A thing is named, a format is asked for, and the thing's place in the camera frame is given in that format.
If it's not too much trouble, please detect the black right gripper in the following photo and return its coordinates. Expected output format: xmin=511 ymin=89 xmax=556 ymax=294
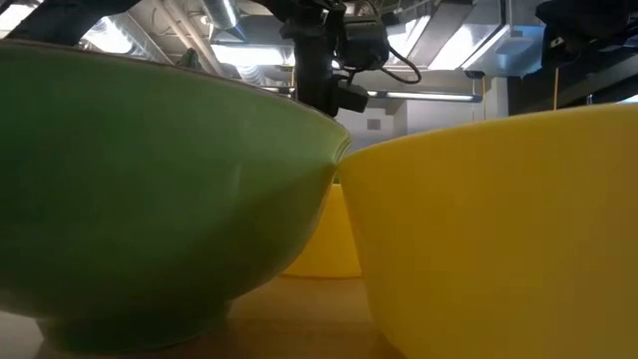
xmin=535 ymin=0 xmax=638 ymax=66

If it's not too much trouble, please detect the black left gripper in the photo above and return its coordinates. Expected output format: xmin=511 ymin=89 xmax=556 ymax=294
xmin=279 ymin=0 xmax=370 ymax=119

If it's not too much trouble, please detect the yellow plastic mini bowl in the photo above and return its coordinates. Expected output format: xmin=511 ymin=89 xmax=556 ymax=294
xmin=337 ymin=103 xmax=638 ymax=359
xmin=281 ymin=182 xmax=363 ymax=279

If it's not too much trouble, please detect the red floral bowl green outside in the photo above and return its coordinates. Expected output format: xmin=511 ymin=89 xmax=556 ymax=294
xmin=0 ymin=40 xmax=353 ymax=356

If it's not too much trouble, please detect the long ceiling light fixture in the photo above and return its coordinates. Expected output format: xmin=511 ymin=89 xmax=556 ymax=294
xmin=258 ymin=85 xmax=483 ymax=104

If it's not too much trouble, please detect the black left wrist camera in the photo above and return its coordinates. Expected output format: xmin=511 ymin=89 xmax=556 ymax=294
xmin=342 ymin=15 xmax=391 ymax=72

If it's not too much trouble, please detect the round silver air duct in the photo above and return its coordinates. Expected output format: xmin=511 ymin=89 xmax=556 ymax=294
xmin=201 ymin=0 xmax=240 ymax=30

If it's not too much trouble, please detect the large spiral air duct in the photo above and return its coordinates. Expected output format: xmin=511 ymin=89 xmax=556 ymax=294
xmin=82 ymin=14 xmax=173 ymax=69

